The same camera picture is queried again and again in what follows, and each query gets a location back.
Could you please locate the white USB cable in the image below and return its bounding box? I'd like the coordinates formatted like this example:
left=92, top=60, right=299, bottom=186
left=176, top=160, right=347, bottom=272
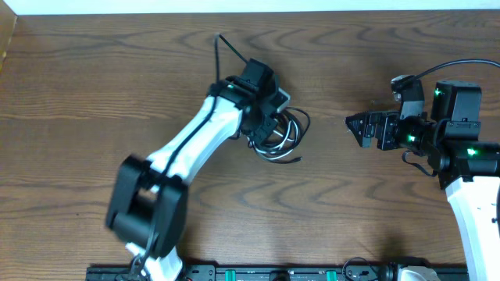
left=249, top=119, right=300, bottom=162

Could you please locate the black USB cable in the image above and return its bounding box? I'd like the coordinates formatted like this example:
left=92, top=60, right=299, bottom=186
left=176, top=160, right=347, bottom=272
left=249, top=107, right=312, bottom=165

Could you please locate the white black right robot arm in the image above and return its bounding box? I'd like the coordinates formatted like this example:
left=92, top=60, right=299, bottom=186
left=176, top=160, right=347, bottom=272
left=345, top=76, right=499, bottom=280

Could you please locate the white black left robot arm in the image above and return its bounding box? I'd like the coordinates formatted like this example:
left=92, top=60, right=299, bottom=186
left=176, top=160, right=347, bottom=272
left=105, top=59, right=290, bottom=280

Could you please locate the black left camera cable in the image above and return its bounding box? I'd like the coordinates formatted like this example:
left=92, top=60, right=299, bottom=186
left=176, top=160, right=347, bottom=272
left=132, top=33, right=251, bottom=278

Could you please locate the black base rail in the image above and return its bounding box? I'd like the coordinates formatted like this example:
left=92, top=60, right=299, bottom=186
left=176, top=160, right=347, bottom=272
left=84, top=265, right=469, bottom=281

